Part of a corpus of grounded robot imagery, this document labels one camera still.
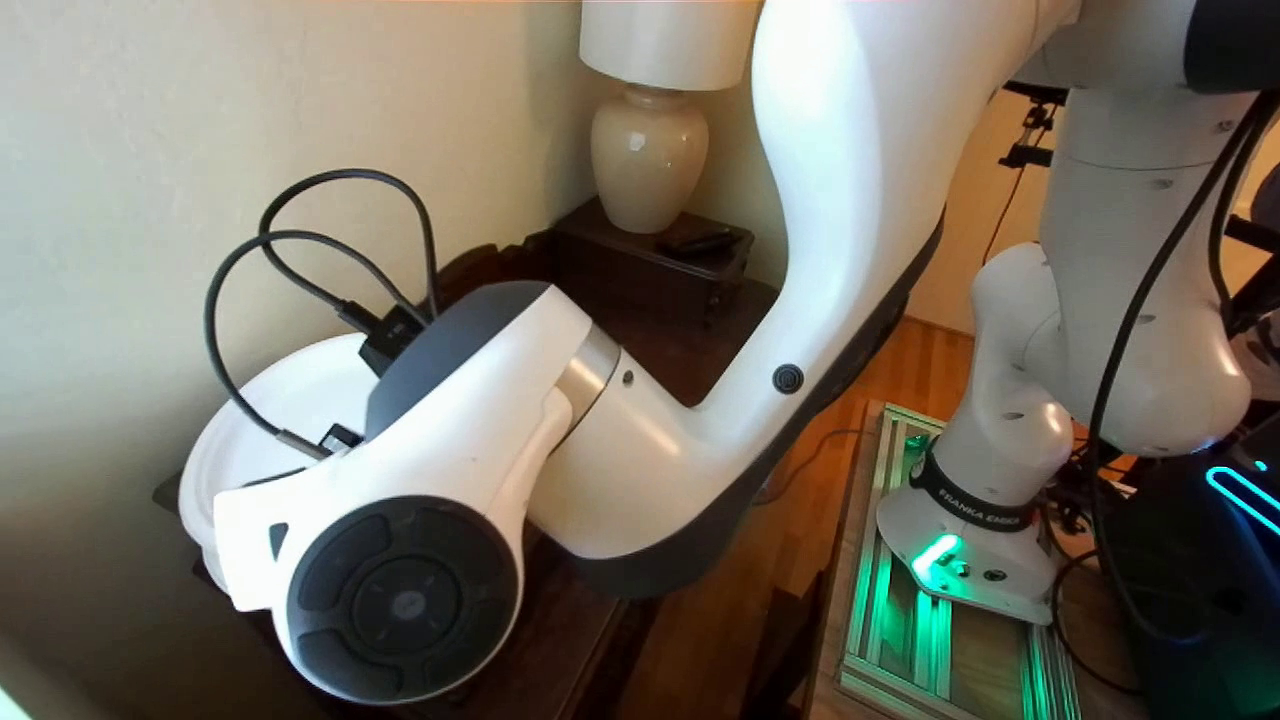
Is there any large dark wooden box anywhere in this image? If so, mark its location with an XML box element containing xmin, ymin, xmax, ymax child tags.
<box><xmin>539</xmin><ymin>196</ymin><xmax>785</xmax><ymax>351</ymax></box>

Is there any black remote control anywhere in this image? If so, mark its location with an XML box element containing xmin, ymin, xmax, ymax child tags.
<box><xmin>654</xmin><ymin>219</ymin><xmax>756</xmax><ymax>269</ymax></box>

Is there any beige ceramic lamp base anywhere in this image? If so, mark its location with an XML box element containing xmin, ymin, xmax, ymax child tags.
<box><xmin>588</xmin><ymin>83</ymin><xmax>715</xmax><ymax>241</ymax></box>

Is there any dark wooden dresser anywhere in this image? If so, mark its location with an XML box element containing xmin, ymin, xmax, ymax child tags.
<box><xmin>148</xmin><ymin>234</ymin><xmax>833</xmax><ymax>720</ymax></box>

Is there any white lamp shade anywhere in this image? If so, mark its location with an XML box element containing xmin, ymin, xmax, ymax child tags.
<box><xmin>575</xmin><ymin>0</ymin><xmax>766</xmax><ymax>95</ymax></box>

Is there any metal robot mounting platform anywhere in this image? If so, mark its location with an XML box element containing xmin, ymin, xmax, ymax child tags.
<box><xmin>807</xmin><ymin>394</ymin><xmax>1089</xmax><ymax>720</ymax></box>

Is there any black box with blue light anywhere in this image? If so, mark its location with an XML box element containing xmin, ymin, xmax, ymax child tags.
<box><xmin>1100</xmin><ymin>445</ymin><xmax>1280</xmax><ymax>720</ymax></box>

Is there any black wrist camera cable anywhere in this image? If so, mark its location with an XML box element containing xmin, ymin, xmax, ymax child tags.
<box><xmin>251</xmin><ymin>165</ymin><xmax>451</xmax><ymax>327</ymax></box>

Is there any black looped cable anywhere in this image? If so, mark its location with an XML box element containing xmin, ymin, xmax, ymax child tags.
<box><xmin>198</xmin><ymin>223</ymin><xmax>402</xmax><ymax>463</ymax></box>

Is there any black camera stand bracket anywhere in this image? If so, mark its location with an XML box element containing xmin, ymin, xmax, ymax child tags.
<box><xmin>996</xmin><ymin>75</ymin><xmax>1072</xmax><ymax>172</ymax></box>

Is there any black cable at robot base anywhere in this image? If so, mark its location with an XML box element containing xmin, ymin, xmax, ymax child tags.
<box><xmin>1045</xmin><ymin>536</ymin><xmax>1157</xmax><ymax>700</ymax></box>

